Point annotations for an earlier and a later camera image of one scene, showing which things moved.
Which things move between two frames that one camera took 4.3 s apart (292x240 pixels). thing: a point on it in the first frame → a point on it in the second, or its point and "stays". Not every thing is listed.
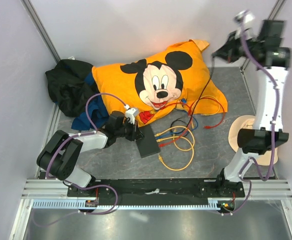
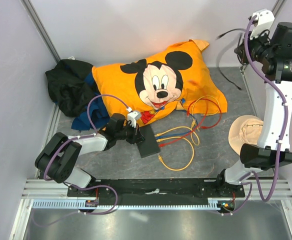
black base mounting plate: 164,191 stays
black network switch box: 148,145 stays
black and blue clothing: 71,84 stays
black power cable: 199,95 → 224,50
